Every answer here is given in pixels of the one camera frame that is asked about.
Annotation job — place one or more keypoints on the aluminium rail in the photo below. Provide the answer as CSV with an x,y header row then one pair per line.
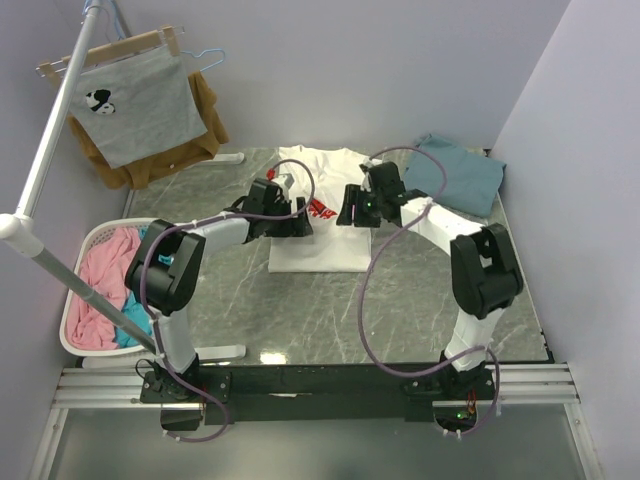
x,y
120,388

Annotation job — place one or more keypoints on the pink garment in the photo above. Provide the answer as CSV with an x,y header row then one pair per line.
x,y
100,290

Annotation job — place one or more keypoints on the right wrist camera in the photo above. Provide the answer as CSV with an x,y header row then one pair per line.
x,y
369,164

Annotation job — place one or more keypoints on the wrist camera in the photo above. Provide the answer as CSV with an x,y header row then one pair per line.
x,y
283,180
369,164

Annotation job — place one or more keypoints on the brown garment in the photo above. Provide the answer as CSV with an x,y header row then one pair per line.
x,y
140,173

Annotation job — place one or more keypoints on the grey panda t-shirt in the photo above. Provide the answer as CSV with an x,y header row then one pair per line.
x,y
137,107

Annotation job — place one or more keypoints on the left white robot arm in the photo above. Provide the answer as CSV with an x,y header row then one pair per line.
x,y
164,272

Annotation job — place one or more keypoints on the teal garment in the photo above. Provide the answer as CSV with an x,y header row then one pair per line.
x,y
124,300

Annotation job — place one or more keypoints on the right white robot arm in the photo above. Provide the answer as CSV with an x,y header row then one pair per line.
x,y
485,274

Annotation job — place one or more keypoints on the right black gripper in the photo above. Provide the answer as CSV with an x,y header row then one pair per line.
x,y
351,198

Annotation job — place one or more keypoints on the white clothes rack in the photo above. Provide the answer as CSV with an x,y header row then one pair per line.
x,y
17,227

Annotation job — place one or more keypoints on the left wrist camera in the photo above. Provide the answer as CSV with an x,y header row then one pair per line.
x,y
283,180

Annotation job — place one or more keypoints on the white laundry basket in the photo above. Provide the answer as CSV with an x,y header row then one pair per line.
x,y
70,330

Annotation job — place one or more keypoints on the wooden clip hanger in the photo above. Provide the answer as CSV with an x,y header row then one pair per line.
x,y
112,52

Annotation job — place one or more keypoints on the black base beam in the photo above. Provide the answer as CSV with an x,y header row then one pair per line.
x,y
310,392

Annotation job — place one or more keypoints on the white coca-cola t-shirt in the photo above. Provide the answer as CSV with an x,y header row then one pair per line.
x,y
322,175

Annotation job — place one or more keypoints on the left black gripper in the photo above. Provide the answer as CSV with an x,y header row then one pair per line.
x,y
294,227

